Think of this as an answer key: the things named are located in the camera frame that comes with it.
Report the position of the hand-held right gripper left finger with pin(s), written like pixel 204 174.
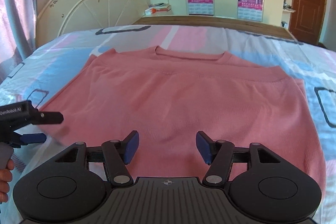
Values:
pixel 131 146

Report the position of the wooden bed frame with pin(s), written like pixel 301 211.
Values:
pixel 210 22

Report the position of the cream round headboard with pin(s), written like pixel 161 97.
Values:
pixel 86 6

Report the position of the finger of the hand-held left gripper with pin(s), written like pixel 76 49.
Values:
pixel 32 138
pixel 51 118

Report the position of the person's left hand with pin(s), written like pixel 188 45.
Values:
pixel 5 179

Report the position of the pink curtain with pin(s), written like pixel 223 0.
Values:
pixel 15 3

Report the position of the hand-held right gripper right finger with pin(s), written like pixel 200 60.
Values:
pixel 204 146

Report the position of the stack of books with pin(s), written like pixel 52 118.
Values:
pixel 157 9

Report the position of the pink sweater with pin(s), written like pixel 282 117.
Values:
pixel 170 98

